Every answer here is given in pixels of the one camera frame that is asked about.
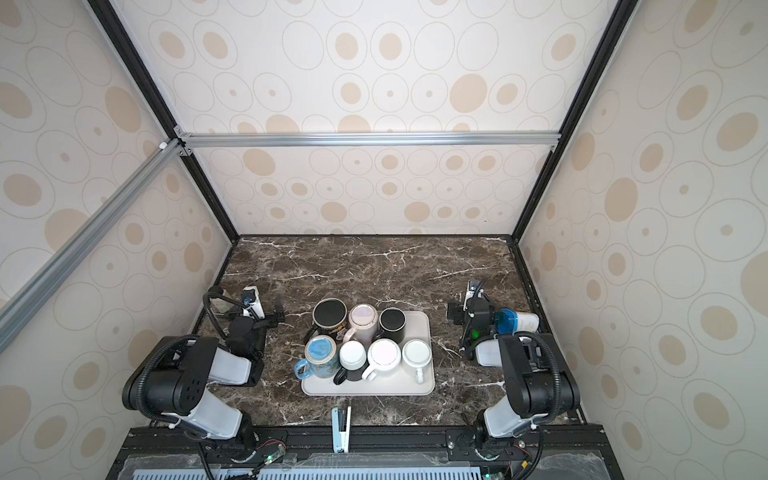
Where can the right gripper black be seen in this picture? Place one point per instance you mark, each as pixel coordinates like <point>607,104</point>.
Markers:
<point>459,313</point>

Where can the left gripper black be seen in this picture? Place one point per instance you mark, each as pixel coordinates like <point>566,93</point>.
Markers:
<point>267,318</point>

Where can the blue butterfly mug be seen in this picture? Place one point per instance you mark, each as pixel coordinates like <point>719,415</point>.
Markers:
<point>321,358</point>

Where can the black skull mug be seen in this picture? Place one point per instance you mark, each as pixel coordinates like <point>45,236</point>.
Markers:
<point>329,317</point>

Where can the black white mug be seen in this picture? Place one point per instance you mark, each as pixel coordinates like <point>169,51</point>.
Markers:
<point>353,361</point>

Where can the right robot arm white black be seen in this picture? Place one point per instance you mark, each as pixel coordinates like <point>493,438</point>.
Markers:
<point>538,383</point>

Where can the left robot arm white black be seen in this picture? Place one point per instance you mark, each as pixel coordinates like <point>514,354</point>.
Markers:
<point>170,385</point>

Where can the plain white mug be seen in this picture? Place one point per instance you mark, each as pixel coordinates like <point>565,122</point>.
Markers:
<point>416,357</point>

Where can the small black mug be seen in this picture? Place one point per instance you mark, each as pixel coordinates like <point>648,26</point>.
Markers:
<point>392,322</point>

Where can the white ribbed-base mug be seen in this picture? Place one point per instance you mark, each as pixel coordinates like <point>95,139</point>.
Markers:
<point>384,358</point>

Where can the pink iridescent mug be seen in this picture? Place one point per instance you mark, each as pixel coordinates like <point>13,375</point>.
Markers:
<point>363,324</point>

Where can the blue white plastic bottle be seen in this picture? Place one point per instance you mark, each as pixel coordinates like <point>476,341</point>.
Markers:
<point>508,321</point>

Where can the beige rectangular tray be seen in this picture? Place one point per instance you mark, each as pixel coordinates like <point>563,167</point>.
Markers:
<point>399,384</point>

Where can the white blue clip stand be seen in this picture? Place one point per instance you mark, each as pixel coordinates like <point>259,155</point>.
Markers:
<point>341,427</point>

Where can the left diagonal aluminium bar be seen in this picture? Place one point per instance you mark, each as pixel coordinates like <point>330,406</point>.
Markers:
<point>17,313</point>

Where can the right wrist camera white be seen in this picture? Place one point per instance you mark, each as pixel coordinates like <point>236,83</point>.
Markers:
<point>473,290</point>

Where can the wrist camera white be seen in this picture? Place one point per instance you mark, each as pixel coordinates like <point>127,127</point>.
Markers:
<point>473,290</point>
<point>251,300</point>

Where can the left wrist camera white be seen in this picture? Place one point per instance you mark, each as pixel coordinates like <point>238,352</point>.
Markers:
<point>251,300</point>

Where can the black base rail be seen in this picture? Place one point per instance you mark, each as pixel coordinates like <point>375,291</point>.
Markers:
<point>400,452</point>

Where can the horizontal aluminium frame bar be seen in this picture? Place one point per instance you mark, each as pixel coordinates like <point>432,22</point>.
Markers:
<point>368,139</point>

